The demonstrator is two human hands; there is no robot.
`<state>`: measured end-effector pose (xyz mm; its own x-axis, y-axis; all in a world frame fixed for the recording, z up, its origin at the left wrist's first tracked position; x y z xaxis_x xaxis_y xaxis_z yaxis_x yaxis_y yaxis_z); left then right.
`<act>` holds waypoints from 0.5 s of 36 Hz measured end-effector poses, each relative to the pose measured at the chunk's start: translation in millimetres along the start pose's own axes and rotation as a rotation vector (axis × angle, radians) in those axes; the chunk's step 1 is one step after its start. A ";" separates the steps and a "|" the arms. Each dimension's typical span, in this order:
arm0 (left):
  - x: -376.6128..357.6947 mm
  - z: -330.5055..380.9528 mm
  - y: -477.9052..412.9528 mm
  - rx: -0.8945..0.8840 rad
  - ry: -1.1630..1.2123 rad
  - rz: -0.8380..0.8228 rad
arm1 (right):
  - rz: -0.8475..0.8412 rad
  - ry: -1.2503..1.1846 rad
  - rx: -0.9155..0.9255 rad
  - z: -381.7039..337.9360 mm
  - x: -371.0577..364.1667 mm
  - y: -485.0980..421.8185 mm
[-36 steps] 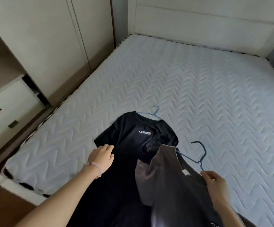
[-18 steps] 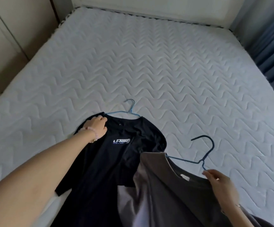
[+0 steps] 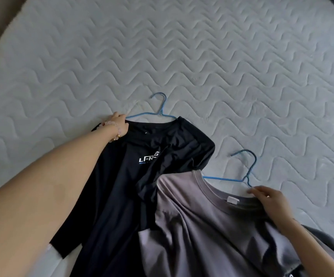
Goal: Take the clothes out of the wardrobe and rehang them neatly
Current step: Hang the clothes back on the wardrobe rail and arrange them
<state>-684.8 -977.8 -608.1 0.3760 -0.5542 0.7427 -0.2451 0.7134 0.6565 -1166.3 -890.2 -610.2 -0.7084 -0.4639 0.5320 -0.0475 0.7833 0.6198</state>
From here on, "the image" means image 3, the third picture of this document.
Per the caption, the pink beaded bracelet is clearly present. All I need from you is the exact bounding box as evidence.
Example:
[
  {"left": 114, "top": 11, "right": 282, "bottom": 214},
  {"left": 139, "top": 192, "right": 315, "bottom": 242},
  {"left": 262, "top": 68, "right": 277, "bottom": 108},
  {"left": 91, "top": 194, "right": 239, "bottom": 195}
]
[{"left": 101, "top": 120, "right": 123, "bottom": 142}]

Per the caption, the person's right forearm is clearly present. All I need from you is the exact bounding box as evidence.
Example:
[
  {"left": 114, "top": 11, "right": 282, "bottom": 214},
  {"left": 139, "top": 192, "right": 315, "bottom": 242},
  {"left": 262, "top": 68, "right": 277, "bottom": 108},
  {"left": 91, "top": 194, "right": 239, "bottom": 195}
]
[{"left": 277, "top": 218, "right": 334, "bottom": 277}]

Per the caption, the person's right hand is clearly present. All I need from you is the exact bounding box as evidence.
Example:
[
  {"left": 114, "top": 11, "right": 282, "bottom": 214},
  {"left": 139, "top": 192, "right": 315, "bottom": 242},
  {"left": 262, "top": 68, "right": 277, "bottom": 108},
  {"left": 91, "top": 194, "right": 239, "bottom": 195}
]
[{"left": 247, "top": 186, "right": 295, "bottom": 227}]

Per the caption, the grey quilted mattress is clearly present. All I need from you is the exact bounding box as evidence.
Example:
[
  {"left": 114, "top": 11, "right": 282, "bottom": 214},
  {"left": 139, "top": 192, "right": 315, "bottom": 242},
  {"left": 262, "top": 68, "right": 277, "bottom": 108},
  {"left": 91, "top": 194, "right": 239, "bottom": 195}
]
[{"left": 0, "top": 0, "right": 334, "bottom": 277}]

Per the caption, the person's left hand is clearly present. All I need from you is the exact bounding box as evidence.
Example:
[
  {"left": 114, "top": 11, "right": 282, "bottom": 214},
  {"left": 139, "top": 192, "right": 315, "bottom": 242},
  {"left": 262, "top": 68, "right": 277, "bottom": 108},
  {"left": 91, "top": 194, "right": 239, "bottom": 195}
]
[{"left": 106, "top": 112, "right": 129, "bottom": 138}]

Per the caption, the person's left forearm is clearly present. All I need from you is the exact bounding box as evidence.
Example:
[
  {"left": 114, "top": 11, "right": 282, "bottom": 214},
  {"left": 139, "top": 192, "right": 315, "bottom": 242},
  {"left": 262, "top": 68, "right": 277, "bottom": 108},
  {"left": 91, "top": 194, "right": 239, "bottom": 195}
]
[{"left": 0, "top": 124, "right": 122, "bottom": 277}]

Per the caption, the grey t-shirt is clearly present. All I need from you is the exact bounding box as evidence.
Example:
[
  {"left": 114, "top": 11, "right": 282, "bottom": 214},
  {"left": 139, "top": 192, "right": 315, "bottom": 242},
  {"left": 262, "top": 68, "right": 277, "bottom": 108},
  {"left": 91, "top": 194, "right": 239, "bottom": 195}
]
[{"left": 138, "top": 169, "right": 309, "bottom": 277}]

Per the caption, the blue wire hanger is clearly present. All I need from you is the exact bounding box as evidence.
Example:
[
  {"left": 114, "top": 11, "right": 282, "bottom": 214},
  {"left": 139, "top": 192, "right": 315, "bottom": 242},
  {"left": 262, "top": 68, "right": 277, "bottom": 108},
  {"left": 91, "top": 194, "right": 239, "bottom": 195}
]
[
  {"left": 202, "top": 149, "right": 257, "bottom": 188},
  {"left": 125, "top": 93, "right": 178, "bottom": 122}
]

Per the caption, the black printed t-shirt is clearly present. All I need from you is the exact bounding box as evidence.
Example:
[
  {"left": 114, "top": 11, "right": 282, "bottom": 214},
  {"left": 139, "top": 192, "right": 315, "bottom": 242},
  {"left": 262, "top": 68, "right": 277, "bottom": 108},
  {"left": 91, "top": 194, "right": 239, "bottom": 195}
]
[{"left": 50, "top": 116, "right": 216, "bottom": 277}]

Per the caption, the dark grey garment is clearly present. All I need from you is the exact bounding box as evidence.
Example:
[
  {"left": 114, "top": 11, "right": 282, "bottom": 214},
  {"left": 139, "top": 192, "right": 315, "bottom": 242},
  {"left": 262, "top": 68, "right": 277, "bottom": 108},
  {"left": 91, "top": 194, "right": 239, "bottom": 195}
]
[{"left": 288, "top": 224, "right": 334, "bottom": 277}]

